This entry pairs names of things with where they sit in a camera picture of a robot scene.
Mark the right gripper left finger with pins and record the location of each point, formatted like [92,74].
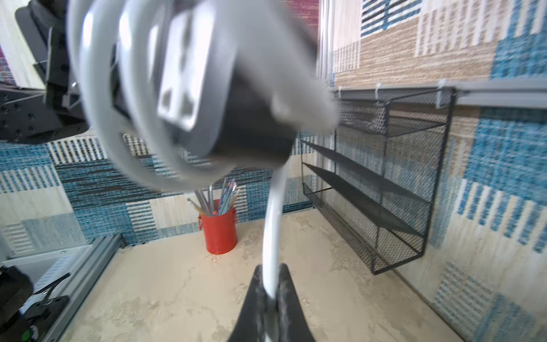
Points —
[249,326]

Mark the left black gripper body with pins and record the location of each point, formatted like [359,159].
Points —
[38,85]

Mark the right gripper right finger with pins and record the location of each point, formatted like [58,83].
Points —
[292,322]

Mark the black power strip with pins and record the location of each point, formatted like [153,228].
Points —
[226,80]

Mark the red pen cup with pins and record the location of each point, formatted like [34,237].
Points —
[220,232]

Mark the pens in red cup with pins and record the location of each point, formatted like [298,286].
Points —
[211,202]

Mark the aluminium front rail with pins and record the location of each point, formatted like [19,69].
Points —
[72,282]

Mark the black wire shelf rack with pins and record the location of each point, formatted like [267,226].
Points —
[375,177]

